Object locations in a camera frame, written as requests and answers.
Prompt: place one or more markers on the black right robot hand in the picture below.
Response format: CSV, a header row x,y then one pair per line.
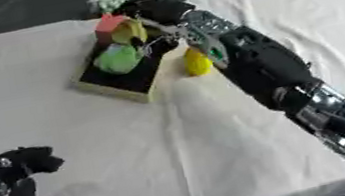
x,y
157,8

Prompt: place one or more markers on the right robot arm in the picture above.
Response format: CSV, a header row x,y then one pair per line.
x,y
271,69

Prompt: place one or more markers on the tan cardboard box black inside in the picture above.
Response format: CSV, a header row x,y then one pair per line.
x,y
121,75

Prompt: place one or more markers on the yellow round toy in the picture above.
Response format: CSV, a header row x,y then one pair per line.
x,y
130,31

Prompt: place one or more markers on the pale green soft toy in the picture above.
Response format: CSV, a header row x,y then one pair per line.
x,y
111,0

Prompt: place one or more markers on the pink block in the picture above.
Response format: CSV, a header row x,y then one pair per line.
x,y
109,26

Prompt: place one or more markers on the green toy fruit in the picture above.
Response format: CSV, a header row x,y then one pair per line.
x,y
118,59

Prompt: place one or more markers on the yellow toy lemon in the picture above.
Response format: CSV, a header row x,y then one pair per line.
x,y
197,61

